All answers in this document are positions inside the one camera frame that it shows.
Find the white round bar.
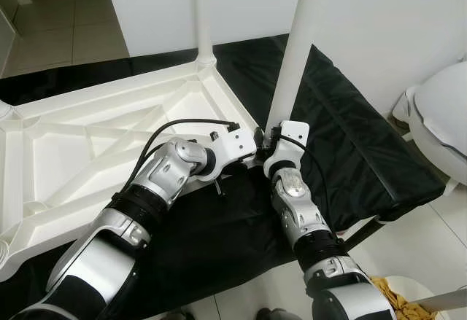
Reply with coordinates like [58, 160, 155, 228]
[416, 289, 467, 313]

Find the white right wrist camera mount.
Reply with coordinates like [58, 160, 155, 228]
[263, 121, 311, 179]

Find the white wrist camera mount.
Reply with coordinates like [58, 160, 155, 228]
[263, 121, 311, 179]
[212, 127, 258, 179]

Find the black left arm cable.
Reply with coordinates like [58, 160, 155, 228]
[139, 118, 242, 197]

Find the white plastic children table top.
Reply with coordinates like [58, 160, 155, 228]
[0, 54, 267, 281]

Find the white plastic chair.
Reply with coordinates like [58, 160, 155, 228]
[393, 61, 467, 193]

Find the yellow crumpled cloth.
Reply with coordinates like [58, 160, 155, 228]
[371, 276, 431, 320]

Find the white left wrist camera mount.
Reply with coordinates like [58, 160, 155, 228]
[212, 127, 258, 179]

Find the black table cloth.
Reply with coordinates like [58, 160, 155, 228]
[0, 34, 447, 319]

